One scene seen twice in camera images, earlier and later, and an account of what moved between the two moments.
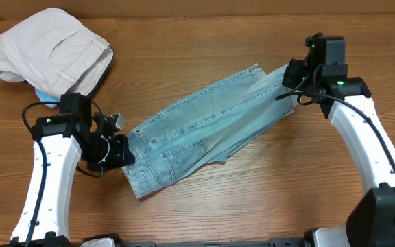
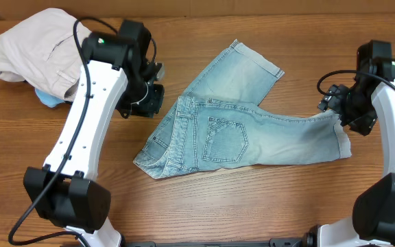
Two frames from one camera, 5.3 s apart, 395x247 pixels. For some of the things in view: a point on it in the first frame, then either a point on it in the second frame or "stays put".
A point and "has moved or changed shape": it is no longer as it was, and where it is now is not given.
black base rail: x=287 y=242 stays put
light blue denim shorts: x=176 y=145 has moved or changed shape
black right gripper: x=292 y=73 -> x=352 y=116
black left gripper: x=121 y=151 -> x=148 y=101
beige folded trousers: x=53 y=51 stays put
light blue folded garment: x=44 y=97 stays put
